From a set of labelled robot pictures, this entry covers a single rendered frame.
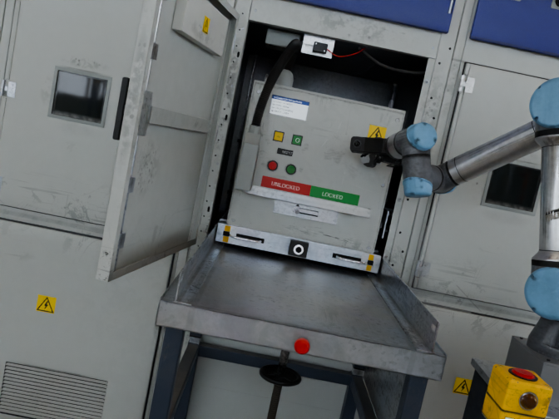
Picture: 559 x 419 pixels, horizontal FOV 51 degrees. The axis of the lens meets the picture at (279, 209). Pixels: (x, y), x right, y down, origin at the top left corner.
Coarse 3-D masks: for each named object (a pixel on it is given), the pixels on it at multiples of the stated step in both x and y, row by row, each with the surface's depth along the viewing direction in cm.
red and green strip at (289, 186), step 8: (264, 176) 187; (264, 184) 187; (272, 184) 187; (280, 184) 187; (288, 184) 187; (296, 184) 187; (304, 184) 187; (296, 192) 187; (304, 192) 187; (312, 192) 187; (320, 192) 187; (328, 192) 187; (336, 192) 187; (344, 192) 187; (336, 200) 187; (344, 200) 187; (352, 200) 187
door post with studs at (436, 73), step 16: (464, 0) 180; (448, 32) 182; (448, 48) 182; (432, 64) 183; (448, 64) 183; (432, 80) 183; (432, 96) 184; (416, 112) 185; (432, 112) 184; (400, 192) 188; (400, 208) 188; (400, 224) 189; (400, 240) 189; (384, 256) 190; (400, 256) 190; (400, 272) 190
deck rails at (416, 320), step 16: (208, 240) 169; (192, 256) 137; (208, 256) 170; (192, 272) 143; (208, 272) 152; (384, 272) 182; (192, 288) 133; (384, 288) 175; (400, 288) 159; (400, 304) 156; (416, 304) 141; (400, 320) 143; (416, 320) 138; (432, 320) 127; (416, 336) 132; (432, 336) 125; (432, 352) 123
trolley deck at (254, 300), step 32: (224, 256) 176; (256, 256) 186; (224, 288) 140; (256, 288) 146; (288, 288) 153; (320, 288) 160; (352, 288) 168; (160, 320) 122; (192, 320) 122; (224, 320) 122; (256, 320) 122; (288, 320) 126; (320, 320) 131; (352, 320) 136; (384, 320) 142; (320, 352) 123; (352, 352) 123; (384, 352) 123; (416, 352) 123
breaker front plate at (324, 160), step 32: (256, 96) 184; (288, 96) 184; (320, 96) 184; (288, 128) 185; (320, 128) 185; (352, 128) 185; (288, 160) 186; (320, 160) 186; (352, 160) 186; (288, 192) 187; (352, 192) 187; (384, 192) 187; (256, 224) 188; (288, 224) 188; (320, 224) 188; (352, 224) 188
